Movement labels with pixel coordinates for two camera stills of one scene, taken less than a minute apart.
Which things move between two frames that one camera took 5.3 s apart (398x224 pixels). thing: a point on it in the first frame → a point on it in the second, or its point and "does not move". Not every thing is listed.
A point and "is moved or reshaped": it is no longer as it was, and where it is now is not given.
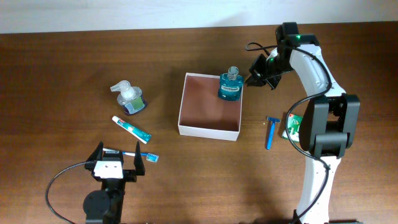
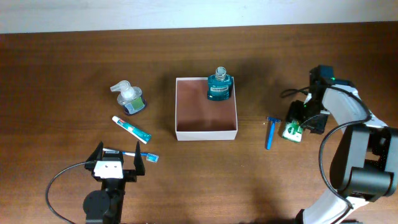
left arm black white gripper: x=131 y=175 does not move
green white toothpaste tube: x=138 y=135 does not move
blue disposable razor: x=274 y=121 does not move
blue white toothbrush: x=150 y=157 does not move
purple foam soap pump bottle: x=130 y=98 does not move
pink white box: x=203 y=113 is moved or reshaped
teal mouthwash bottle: x=231 y=84 → x=219 y=85
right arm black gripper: x=257 y=65 → x=293 y=111
